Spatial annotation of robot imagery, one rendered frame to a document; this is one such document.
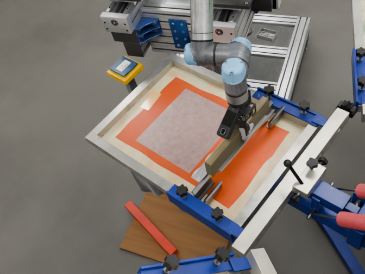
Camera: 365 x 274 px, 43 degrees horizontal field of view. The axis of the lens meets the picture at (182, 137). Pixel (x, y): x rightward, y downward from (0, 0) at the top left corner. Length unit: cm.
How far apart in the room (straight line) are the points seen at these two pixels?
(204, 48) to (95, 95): 213
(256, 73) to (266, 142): 133
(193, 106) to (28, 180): 164
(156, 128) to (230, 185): 43
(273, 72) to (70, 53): 176
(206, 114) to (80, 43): 229
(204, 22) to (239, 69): 21
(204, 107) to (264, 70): 121
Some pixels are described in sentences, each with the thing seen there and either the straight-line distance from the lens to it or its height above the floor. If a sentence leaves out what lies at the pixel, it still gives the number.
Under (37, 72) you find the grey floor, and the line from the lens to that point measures 404.
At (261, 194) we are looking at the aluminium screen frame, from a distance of 171.
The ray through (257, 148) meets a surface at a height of 95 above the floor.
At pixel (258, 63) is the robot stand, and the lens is 321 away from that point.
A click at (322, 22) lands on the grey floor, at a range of 381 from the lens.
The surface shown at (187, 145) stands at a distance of 190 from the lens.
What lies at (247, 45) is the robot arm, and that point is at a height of 141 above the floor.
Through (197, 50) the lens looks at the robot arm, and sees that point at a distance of 156.
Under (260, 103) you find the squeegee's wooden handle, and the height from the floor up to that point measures 114.
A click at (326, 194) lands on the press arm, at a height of 104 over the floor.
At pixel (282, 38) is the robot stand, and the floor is 21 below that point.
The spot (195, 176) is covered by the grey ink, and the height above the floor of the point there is 96.
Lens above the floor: 248
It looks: 52 degrees down
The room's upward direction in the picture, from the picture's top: 17 degrees counter-clockwise
